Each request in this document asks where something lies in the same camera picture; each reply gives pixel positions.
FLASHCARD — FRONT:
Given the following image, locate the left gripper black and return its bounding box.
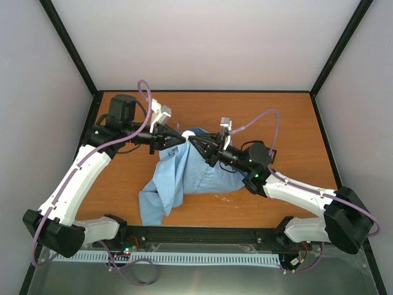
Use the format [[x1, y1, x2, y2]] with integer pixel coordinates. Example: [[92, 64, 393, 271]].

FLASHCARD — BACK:
[[123, 122, 186, 155]]

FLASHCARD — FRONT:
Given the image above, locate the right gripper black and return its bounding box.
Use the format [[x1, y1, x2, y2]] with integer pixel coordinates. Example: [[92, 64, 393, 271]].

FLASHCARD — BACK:
[[188, 132, 251, 174]]

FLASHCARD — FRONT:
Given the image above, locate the dark round brooch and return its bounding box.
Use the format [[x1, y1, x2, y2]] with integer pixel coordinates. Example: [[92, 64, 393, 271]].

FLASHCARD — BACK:
[[181, 130, 195, 141]]

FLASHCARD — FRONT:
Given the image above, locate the light blue shirt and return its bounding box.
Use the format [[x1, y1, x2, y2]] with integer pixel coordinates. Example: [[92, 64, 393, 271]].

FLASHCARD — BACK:
[[138, 141, 244, 226]]

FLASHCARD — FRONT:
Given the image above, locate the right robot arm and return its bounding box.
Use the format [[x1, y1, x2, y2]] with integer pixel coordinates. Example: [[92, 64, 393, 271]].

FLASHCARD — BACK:
[[185, 132, 375, 254]]

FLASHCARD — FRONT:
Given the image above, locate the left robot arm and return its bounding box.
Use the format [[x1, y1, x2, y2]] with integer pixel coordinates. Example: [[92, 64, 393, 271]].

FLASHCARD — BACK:
[[23, 94, 185, 258]]

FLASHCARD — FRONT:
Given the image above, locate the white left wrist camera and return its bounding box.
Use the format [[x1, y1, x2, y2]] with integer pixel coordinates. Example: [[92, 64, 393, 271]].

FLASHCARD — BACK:
[[150, 99, 171, 133]]

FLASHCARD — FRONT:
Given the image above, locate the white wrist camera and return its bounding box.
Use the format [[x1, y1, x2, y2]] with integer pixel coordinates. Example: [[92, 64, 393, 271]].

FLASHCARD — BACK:
[[150, 99, 171, 133], [220, 117, 232, 150]]

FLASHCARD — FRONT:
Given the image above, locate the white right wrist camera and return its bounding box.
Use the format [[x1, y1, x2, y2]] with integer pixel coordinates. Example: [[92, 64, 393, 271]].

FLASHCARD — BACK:
[[220, 117, 232, 150]]

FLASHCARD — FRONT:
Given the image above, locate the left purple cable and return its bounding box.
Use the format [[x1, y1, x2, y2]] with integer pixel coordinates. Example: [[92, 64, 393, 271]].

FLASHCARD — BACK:
[[30, 79, 159, 285]]

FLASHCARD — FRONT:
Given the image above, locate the light blue slotted cable duct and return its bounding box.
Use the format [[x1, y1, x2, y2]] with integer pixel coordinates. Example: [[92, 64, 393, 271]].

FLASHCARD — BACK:
[[54, 250, 280, 268]]

